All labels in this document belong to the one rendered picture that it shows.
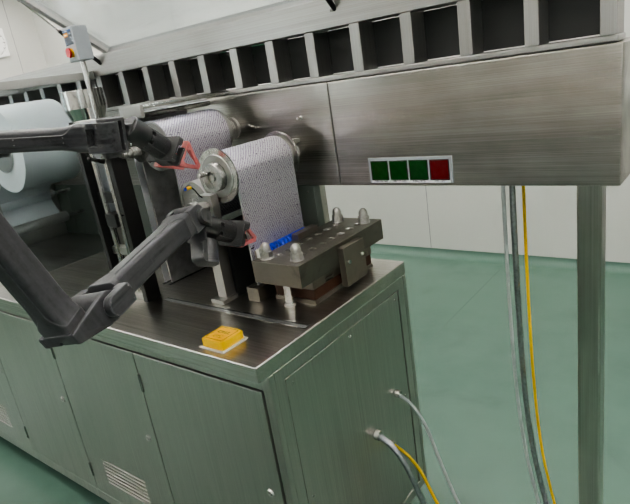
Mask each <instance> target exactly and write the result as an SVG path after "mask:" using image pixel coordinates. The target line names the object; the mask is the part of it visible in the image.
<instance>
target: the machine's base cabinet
mask: <svg viewBox="0 0 630 504"><path fill-rule="evenodd" d="M41 336H42V335H41V334H40V333H39V332H38V330H37V327H36V325H35V324H34V322H33V321H32V319H31V318H30V316H29V315H26V314H22V313H19V312H16V311H12V310H9V309H6V308H2V307H0V436H1V437H2V438H4V439H5V440H7V441H9V442H10V443H12V444H14V445H15V446H17V447H19V448H20V449H22V450H24V451H25V452H27V453H28V454H30V455H32V456H33V457H35V458H37V459H38V460H40V461H42V462H43V463H45V464H46V465H48V466H50V467H51V468H53V469H55V470H56V471H58V472H60V473H61V474H63V475H65V476H66V477H68V478H69V479H71V480H73V481H74V482H76V483H78V484H79V485H81V486H83V487H84V488H86V489H88V490H89V491H91V492H92V493H94V494H96V495H97V496H99V497H101V498H102V499H104V500H106V501H107V502H109V503H110V504H410V503H411V501H412V500H413V499H414V497H415V496H416V492H415V490H414V488H413V486H412V483H411V481H410V479H409V477H408V475H407V473H406V471H405V469H404V467H403V465H402V464H401V462H400V461H399V459H398V458H397V456H396V455H395V454H394V453H393V451H392V450H391V449H390V448H389V447H388V446H387V445H386V444H384V443H383V442H382V441H381V440H380V441H378V440H375V439H374V433H375V431H376V430H381V431H382V432H383V435H384V436H385V437H386V438H388V439H389V440H390V441H391V440H394V441H396V442H397V445H398V446H399V447H401V448H402V449H404V450H405V451H406V452H407V453H408V454H409V455H410V456H411V457H412V458H413V459H414V460H415V462H416V463H417V464H418V466H419V467H420V468H421V470H422V472H423V473H424V475H425V477H426V479H427V472H426V463H425V453H424V444H423V435H422V426H421V420H420V419H419V417H418V416H417V414H416V413H415V411H414V410H413V409H412V408H411V407H410V405H409V404H408V403H407V402H405V401H404V400H403V399H402V398H397V397H395V396H394V393H395V391H396V390H401V391H402V395H404V396H405V397H406V398H407V399H409V400H410V401H411V402H412V403H413V404H414V405H415V407H416V408H417V409H418V411H419V412H420V407H419V398H418V388H417V379H416V370H415V361H414V351H413V342H412V333H411V323H410V314H409V305H408V296H407V286H406V277H405V274H403V275H402V276H401V277H399V278H398V279H397V280H396V281H394V282H393V283H392V284H390V285H389V286H388V287H386V288H385V289H384V290H382V291H381V292H380V293H378V294H377V295H376V296H374V297H373V298H372V299H370V300H369V301H368V302H366V303H365V304H364V305H363V306H361V307H360V308H359V309H357V310H356V311H355V312H353V313H352V314H351V315H349V316H348V317H347V318H345V319H344V320H343V321H341V322H340V323H339V324H337V325H336V326H335V327H334V328H332V329H331V330H330V331H328V332H327V333H326V334H324V335H323V336H322V337H320V338H319V339H318V340H316V341H315V342H314V343H312V344H311V345H310V346H308V347H307V348H306V349H304V350H303V351H302V352H301V353H299V354H298V355H297V356H295V357H294V358H293V359H291V360H290V361H289V362H287V363H286V364H285V365H283V366H282V367H281V368H279V369H278V370H277V371H275V372H274V373H273V374H271V375H270V376H269V377H268V378H266V379H265V380H264V381H262V382H261V383H260V384H258V383H254V382H251V381H248V380H244V379H241V378H238V377H234V376H231V375H227V374H224V373H221V372H217V371H214V370H211V369H207V368H204V367H201V366H197V365H194V364H191V363H187V362H184V361H180V360H177V359H174V358H170V357H167V356H164V355H160V354H157V353H154V352H150V351H147V350H143V349H140V348H137V347H133V346H130V345H127V344H123V343H120V342H117V341H113V340H110V339H107V338H103V337H100V336H96V335H95V336H93V337H92V338H90V339H88V340H87V341H85V342H84V343H82V344H78V345H77V344H73V345H66V346H65V345H63V346H59V347H52V348H50V349H46V348H45V347H44V346H43V345H42V344H41V343H40V342H39V339H40V337H41Z"/></svg>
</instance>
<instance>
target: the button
mask: <svg viewBox="0 0 630 504"><path fill-rule="evenodd" d="M243 338H244V336H243V332H242V330H240V329H235V328H231V327H226V326H221V327H219V328H218V329H216V330H214V331H213V332H211V333H209V334H208V335H206V336H204V337H203V338H202V342H203V346H205V347H209V348H213V349H217V350H220V351H225V350H226V349H228V348H229V347H231V346H232V345H234V344H235V343H237V342H238V341H240V340H241V339H243Z"/></svg>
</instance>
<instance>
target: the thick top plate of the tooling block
mask: <svg viewBox="0 0 630 504"><path fill-rule="evenodd" d="M343 219H344V221H343V222H340V223H332V220H331V221H329V222H327V223H325V224H323V225H321V226H319V227H318V231H316V232H314V233H312V234H310V235H309V236H307V237H305V238H303V239H301V240H299V241H298V240H292V241H290V242H288V243H286V244H284V245H282V246H280V247H278V248H276V249H274V250H272V252H273V256H274V258H273V259H271V260H266V261H262V260H260V258H257V259H255V260H253V261H252V267H253V272H254V277H255V282H258V283H265V284H272V285H279V286H286V287H292V288H299V289H303V288H304V287H306V286H308V285H309V284H311V283H312V282H314V281H316V280H317V279H319V278H320V277H322V276H324V275H325V274H327V273H328V272H330V271H332V270H333V269H335V268H336V267H338V266H340V265H339V258H338V251H337V248H339V247H340V246H342V245H344V244H346V243H347V242H349V241H351V240H352V239H354V238H356V237H363V241H364V249H367V248H368V247H370V246H372V245H373V244H375V243H376V242H378V241H380V240H381V239H383V231H382V223H381V219H370V223H368V224H358V218H343ZM293 243H297V244H299V245H300V247H301V251H302V252H303V257H304V260H303V261H300V262H290V259H291V258H290V252H291V251H290V247H291V245H292V244H293Z"/></svg>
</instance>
